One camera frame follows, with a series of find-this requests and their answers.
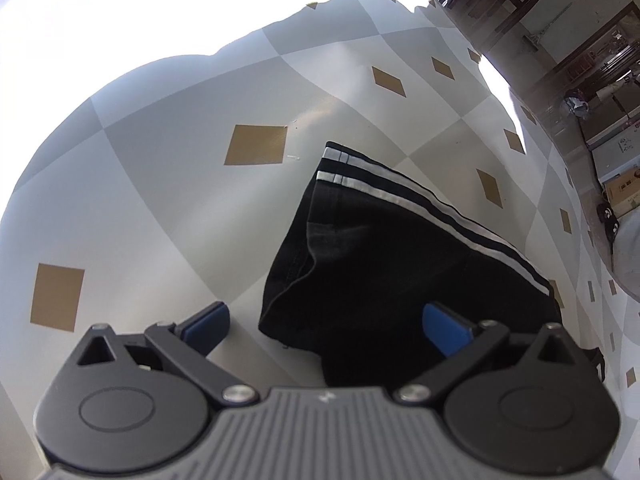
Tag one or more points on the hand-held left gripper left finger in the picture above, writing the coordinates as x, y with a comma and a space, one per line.
207, 327

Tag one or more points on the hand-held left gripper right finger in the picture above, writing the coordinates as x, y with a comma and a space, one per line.
445, 330

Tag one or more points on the black pants with white stripes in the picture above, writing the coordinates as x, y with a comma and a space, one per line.
390, 270

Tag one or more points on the grey white checkered bed sheet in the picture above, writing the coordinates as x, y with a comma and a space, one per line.
175, 200

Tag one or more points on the grey cloth covered table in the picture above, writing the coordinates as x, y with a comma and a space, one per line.
627, 260

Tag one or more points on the cardboard box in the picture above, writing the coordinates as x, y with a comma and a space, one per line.
625, 190

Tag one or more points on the white chest freezer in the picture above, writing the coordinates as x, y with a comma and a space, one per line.
617, 152

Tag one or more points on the blue white bag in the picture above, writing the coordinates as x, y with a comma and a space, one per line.
577, 104

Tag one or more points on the wooden chair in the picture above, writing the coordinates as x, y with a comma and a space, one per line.
505, 5

